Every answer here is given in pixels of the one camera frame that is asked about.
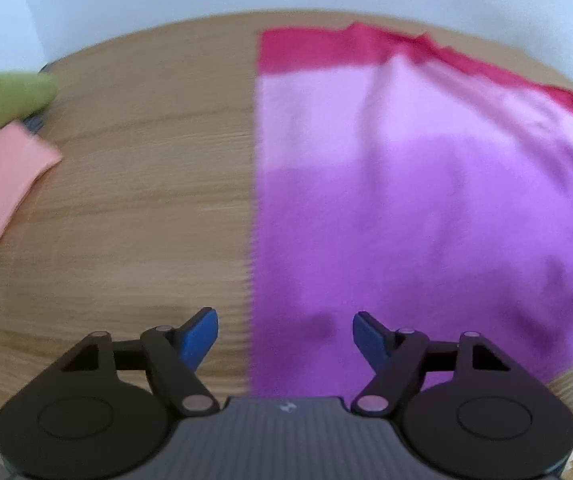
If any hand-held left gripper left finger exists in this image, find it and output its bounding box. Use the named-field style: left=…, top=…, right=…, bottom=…
left=61, top=306, right=220, bottom=417

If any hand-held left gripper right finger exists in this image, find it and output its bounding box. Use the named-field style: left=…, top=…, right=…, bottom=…
left=351, top=311, right=512, bottom=416

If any pink and purple garment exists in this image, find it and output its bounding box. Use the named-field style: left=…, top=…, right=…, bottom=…
left=249, top=22, right=573, bottom=402

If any peach folded cloth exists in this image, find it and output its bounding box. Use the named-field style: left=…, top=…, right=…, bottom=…
left=0, top=122, right=64, bottom=254

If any dark object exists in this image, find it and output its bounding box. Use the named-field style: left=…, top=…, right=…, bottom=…
left=19, top=110, right=48, bottom=137

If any green cloth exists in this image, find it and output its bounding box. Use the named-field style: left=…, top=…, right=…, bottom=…
left=0, top=71, right=60, bottom=144

